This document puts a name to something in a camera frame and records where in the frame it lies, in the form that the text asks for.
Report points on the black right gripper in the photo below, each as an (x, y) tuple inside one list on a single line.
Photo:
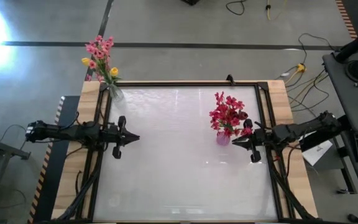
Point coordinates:
[(263, 138)]

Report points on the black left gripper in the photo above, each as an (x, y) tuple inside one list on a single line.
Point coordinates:
[(112, 136)]

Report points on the red artificial flower bunch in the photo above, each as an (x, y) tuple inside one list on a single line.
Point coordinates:
[(236, 123), (224, 109)]

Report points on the yellow artificial tulip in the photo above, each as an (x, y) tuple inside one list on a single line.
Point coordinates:
[(85, 61), (114, 71)]

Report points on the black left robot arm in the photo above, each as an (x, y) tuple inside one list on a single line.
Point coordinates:
[(67, 132)]

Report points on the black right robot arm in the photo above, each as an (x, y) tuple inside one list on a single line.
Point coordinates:
[(306, 127)]

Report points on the purple ribbed glass vase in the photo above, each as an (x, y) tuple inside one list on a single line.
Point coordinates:
[(223, 140)]

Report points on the clear ribbed glass vase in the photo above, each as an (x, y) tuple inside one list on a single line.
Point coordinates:
[(116, 93)]

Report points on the white paper sheet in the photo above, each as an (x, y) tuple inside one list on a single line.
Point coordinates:
[(317, 152)]

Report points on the black mat with hazard edge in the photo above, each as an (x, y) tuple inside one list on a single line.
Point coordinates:
[(54, 174)]

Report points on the yellow power plug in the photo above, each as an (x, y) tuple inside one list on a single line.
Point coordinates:
[(301, 67)]

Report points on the grey side desk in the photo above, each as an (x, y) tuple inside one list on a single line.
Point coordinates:
[(353, 102)]

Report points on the black pole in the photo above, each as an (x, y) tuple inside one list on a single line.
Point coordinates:
[(356, 42)]

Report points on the striped hazard floor strip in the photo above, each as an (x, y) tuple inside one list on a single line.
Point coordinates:
[(346, 18)]

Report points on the black frame clamp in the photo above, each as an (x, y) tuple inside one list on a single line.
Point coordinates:
[(230, 79)]

